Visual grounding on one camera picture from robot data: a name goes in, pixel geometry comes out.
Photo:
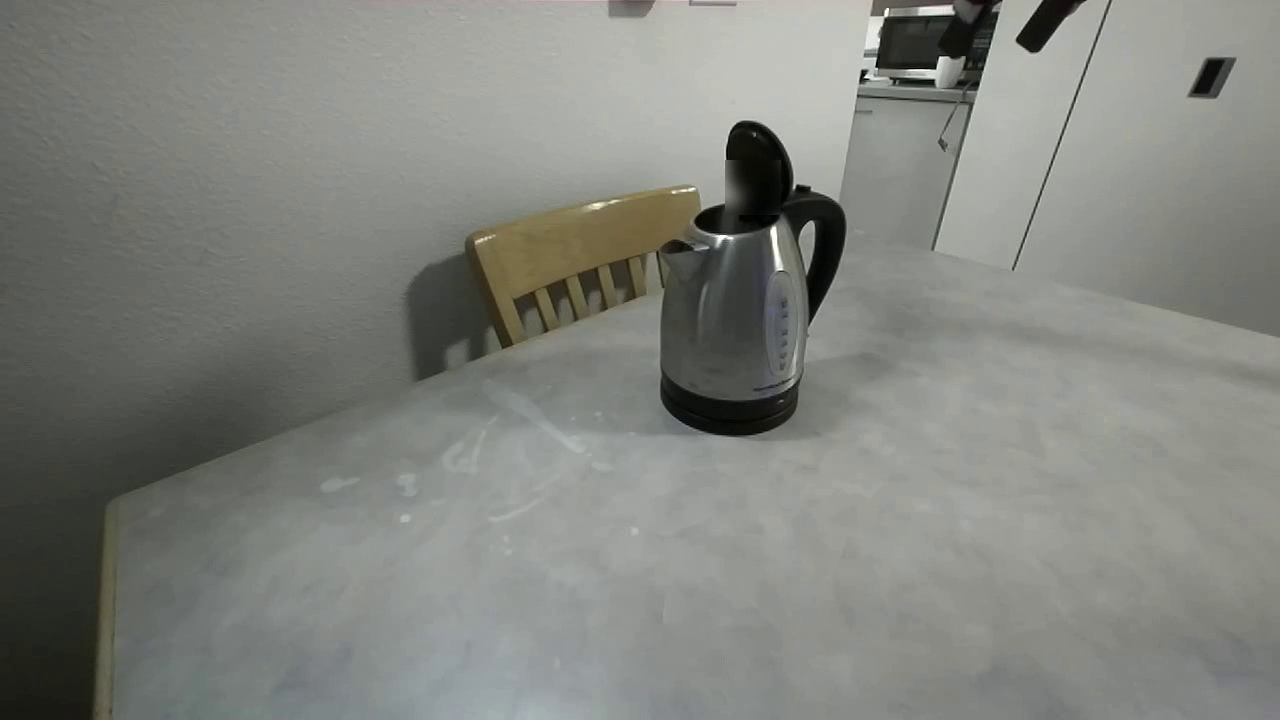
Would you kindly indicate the black square door magnet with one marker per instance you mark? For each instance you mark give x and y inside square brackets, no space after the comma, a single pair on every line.
[1214,76]

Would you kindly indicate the white kitchen counter cabinet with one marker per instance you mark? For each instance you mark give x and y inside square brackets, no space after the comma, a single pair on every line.
[896,164]

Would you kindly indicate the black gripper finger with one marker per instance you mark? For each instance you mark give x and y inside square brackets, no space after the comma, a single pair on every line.
[1050,21]
[971,21]

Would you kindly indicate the microwave oven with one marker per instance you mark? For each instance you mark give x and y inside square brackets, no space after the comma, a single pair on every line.
[913,43]

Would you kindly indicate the white refrigerator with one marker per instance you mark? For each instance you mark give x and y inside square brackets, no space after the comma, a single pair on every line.
[1163,202]

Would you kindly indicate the stainless steel electric kettle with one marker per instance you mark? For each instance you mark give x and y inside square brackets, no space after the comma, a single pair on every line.
[732,306]

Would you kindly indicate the wooden chair backrest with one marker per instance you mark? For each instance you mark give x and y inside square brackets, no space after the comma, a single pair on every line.
[575,244]

